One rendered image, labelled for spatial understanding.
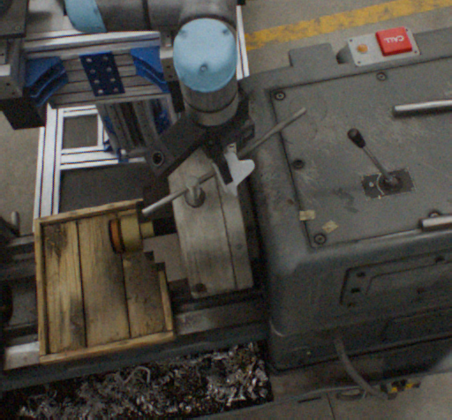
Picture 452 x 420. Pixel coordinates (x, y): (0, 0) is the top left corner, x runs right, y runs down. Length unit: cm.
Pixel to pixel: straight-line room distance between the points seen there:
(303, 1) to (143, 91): 153
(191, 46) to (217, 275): 58
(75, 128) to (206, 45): 189
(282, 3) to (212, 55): 247
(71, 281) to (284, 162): 63
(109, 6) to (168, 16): 8
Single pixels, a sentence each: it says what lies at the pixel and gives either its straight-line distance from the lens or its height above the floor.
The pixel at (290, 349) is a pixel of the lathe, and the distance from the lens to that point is 165.
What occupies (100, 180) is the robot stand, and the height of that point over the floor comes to 21.
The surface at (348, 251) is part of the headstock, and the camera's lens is 113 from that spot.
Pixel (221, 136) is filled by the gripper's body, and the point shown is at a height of 149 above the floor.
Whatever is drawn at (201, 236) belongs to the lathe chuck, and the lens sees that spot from 119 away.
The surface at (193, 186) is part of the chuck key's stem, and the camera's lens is 111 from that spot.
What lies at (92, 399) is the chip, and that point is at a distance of 180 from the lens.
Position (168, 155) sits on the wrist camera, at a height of 150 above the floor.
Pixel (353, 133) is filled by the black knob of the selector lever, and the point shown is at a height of 140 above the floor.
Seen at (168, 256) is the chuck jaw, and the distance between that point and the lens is 129.
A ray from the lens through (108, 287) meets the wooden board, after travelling 153.
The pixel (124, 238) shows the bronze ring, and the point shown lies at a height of 111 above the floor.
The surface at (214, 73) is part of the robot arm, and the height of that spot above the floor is 169.
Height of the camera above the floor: 228
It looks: 61 degrees down
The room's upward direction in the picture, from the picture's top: 8 degrees counter-clockwise
